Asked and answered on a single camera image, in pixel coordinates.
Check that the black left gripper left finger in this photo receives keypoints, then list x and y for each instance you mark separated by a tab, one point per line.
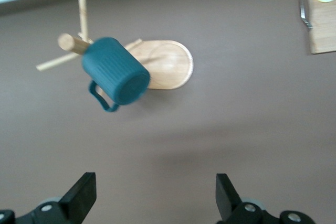
78	197

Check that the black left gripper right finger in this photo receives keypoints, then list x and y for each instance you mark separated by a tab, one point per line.
225	197

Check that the teal ribbed cup yellow inside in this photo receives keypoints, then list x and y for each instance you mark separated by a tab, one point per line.
113	69

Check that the wooden cup rack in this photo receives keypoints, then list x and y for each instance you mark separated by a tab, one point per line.
170	64

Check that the brown table cover sheet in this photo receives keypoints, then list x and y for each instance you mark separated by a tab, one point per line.
236	119

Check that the bamboo cutting board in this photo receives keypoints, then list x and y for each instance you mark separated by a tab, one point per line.
324	27

